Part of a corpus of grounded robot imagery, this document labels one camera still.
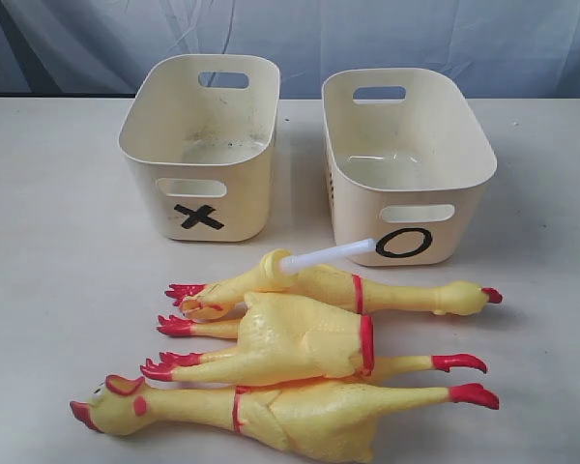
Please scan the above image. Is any intact yellow rubber chicken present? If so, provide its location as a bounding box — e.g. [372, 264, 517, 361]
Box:
[163, 264, 505, 318]

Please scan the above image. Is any headless yellow rubber chicken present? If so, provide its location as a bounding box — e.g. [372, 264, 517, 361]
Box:
[140, 292, 375, 387]

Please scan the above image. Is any cream bin marked O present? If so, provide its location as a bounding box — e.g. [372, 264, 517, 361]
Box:
[322, 68, 497, 267]

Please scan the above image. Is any rubber chicken with white tube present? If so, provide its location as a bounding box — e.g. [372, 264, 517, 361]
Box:
[165, 239, 376, 320]

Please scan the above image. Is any cream bin marked X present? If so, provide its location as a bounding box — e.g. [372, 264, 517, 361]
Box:
[118, 54, 280, 242]

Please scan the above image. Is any grey backdrop curtain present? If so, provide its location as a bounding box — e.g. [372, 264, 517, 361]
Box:
[0, 1, 580, 99]

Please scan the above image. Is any large yellow rubber chicken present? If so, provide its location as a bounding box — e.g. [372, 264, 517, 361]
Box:
[70, 354, 500, 463]

